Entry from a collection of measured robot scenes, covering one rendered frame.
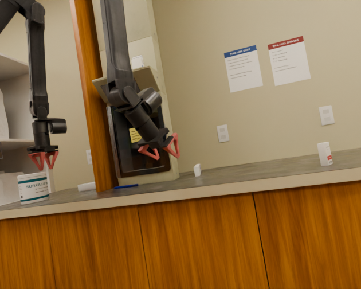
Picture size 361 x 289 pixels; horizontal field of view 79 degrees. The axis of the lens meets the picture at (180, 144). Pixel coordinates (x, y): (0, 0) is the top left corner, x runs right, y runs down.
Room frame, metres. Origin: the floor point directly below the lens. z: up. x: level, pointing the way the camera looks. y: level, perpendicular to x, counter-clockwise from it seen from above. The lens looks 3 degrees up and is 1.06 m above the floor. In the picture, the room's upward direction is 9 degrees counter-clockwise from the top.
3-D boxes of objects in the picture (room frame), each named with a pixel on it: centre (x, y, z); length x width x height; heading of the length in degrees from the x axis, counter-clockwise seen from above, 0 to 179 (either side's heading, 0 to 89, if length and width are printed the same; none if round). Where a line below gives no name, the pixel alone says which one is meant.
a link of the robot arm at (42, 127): (0.94, 0.58, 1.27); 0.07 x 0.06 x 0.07; 136
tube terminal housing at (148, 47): (1.30, 0.18, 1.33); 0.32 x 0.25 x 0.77; 76
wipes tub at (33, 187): (1.19, 0.82, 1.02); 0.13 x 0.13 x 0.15
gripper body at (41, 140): (0.93, 0.58, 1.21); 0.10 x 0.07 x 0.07; 166
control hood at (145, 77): (1.12, 0.23, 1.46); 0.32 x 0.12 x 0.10; 76
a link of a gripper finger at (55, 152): (0.94, 0.58, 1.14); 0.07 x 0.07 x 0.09; 76
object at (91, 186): (1.38, 0.57, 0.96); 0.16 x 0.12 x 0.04; 67
